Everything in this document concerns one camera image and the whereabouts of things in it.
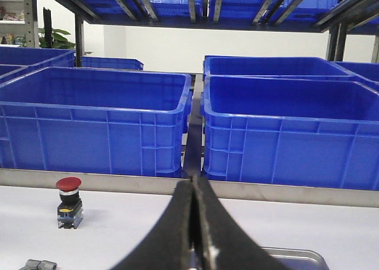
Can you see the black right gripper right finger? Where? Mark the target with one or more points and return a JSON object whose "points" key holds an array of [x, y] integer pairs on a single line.
{"points": [[219, 242]]}

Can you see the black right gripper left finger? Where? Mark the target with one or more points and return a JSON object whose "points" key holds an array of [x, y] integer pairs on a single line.
{"points": [[166, 246]]}

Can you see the silver metal tray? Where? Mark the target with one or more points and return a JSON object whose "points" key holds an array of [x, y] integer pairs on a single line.
{"points": [[298, 258]]}

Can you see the red emergency stop button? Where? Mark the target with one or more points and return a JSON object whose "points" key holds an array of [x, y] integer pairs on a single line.
{"points": [[70, 210]]}

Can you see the grey metal clamp block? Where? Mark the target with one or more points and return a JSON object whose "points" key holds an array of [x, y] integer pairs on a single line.
{"points": [[39, 265]]}

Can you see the blue plastic crate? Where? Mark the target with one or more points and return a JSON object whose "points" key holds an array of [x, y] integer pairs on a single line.
{"points": [[111, 63], [276, 67], [17, 61], [95, 121], [291, 132], [367, 73]]}

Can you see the green potted plant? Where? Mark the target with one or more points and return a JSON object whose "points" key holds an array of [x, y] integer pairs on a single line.
{"points": [[59, 40]]}

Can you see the white store shelf with goods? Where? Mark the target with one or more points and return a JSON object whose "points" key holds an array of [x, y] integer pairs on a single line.
{"points": [[12, 22]]}

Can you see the metal shelving rack frame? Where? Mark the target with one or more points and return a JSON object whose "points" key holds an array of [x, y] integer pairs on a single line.
{"points": [[190, 167]]}

